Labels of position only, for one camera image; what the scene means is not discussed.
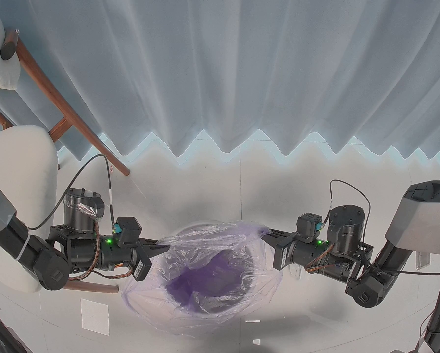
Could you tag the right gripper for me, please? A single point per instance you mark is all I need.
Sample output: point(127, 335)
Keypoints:
point(304, 254)

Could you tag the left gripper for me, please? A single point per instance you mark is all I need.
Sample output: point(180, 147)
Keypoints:
point(120, 259)

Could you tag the purple plastic bag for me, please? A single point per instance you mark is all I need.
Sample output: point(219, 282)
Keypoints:
point(205, 270)

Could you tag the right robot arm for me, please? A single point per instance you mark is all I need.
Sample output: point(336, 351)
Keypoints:
point(411, 219)

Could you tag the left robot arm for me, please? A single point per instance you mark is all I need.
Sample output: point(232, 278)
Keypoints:
point(39, 259)

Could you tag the white trash bin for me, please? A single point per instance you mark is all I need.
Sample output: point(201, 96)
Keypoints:
point(247, 270)

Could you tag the white cushioned wooden chair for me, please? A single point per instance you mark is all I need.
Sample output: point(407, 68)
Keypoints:
point(21, 160)

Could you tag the pale blue curtain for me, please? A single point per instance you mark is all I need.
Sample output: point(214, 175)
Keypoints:
point(242, 50)

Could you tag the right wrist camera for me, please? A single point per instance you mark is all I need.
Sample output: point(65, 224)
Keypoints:
point(308, 226)

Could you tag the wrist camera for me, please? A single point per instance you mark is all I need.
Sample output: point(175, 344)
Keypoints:
point(308, 226)
point(128, 230)

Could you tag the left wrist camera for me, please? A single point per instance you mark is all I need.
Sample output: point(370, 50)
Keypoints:
point(128, 230)

